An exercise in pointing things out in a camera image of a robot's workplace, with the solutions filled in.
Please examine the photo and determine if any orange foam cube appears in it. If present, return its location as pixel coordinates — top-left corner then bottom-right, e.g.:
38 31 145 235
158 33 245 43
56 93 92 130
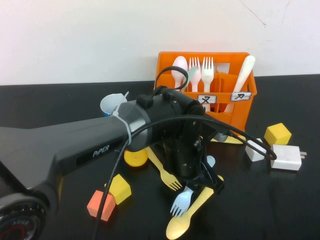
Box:
86 189 117 222

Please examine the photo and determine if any white foam cube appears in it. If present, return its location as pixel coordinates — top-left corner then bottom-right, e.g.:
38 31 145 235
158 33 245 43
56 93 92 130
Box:
245 138 267 163

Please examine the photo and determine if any blue paper cone cup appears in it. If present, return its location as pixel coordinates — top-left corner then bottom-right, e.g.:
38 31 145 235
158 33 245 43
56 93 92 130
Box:
100 92 129 118

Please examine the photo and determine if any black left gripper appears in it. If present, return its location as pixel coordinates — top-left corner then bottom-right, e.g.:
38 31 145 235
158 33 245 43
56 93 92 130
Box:
173 118 225 196

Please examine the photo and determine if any yellow round plastic disc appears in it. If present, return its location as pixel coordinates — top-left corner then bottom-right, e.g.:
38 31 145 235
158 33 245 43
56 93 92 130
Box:
123 147 149 168

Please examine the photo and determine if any green plastic knife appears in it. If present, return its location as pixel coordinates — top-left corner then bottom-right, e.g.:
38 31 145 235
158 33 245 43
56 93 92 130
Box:
183 65 199 93

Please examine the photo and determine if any yellow foam cube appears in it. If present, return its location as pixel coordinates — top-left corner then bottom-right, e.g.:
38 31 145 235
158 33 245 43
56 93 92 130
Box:
263 122 293 146
104 173 133 206

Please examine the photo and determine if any white plastic spoon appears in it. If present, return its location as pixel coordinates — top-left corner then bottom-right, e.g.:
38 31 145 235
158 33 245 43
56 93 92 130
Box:
171 55 189 90

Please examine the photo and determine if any white cable tie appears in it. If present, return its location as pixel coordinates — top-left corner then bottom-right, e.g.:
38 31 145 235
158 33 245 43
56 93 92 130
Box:
111 90 133 151

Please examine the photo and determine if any yellow plastic fork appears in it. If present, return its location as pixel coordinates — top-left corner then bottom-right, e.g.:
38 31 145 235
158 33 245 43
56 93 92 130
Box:
144 146 183 192

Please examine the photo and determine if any white plastic fork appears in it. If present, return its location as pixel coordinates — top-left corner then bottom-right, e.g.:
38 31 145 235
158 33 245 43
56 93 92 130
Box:
201 56 215 113

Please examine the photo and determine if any light blue plastic fork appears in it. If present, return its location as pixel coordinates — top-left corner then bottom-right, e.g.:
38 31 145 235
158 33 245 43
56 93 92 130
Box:
170 155 216 218

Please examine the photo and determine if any orange plastic cutlery holder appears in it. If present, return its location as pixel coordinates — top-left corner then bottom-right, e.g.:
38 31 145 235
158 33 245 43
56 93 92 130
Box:
153 51 258 133

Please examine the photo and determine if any yellow plastic knife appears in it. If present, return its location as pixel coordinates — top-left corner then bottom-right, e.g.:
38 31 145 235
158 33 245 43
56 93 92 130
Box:
209 134 247 145

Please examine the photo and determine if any cream plastic knife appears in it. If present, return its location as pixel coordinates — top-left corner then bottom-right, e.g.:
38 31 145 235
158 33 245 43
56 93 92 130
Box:
223 55 257 114

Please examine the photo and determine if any white charger plug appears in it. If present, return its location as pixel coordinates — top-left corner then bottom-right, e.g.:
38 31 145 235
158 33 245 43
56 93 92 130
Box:
269 143 308 172

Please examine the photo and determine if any yellow plastic spoon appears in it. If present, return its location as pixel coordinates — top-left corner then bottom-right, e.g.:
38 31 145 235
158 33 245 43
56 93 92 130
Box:
165 174 225 240

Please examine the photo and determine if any pink plastic fork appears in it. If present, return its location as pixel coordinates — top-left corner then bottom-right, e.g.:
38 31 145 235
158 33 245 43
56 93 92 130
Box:
188 56 202 93

